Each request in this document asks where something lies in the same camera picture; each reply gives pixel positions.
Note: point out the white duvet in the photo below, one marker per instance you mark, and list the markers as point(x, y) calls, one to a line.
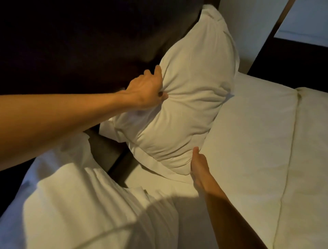
point(307, 166)

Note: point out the white bed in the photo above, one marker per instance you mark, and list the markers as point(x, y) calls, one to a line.
point(243, 141)

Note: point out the person's right forearm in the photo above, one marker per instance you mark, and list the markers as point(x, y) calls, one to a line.
point(230, 225)

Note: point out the person's right hand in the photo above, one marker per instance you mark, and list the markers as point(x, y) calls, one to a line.
point(201, 172)

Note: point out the person's left forearm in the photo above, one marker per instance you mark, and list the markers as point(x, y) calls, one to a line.
point(51, 123)

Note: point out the brown leather headboard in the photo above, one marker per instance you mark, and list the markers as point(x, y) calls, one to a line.
point(77, 38)

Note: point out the person's left hand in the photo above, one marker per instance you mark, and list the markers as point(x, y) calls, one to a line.
point(146, 92)

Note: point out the white pillow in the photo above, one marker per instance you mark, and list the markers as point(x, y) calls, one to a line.
point(194, 84)
point(64, 200)

